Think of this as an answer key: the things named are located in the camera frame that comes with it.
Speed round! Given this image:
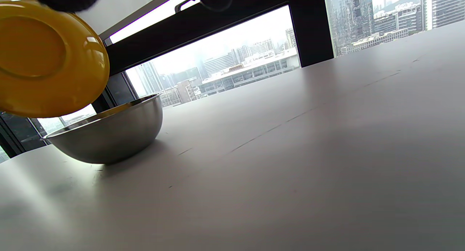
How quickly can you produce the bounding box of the person's right hand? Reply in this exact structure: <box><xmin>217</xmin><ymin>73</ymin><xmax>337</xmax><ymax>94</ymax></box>
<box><xmin>31</xmin><ymin>0</ymin><xmax>316</xmax><ymax>13</ymax></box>

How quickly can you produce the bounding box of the yellow plastic bowl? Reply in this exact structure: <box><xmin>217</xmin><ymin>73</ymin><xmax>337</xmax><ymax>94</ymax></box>
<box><xmin>0</xmin><ymin>0</ymin><xmax>110</xmax><ymax>118</ymax></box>

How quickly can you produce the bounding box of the stainless steel mixing bowl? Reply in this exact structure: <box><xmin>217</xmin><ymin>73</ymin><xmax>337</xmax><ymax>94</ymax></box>
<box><xmin>41</xmin><ymin>93</ymin><xmax>164</xmax><ymax>165</ymax></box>

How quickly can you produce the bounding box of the black window frame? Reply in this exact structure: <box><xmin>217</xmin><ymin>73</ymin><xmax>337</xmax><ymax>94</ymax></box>
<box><xmin>0</xmin><ymin>0</ymin><xmax>336</xmax><ymax>159</ymax></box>

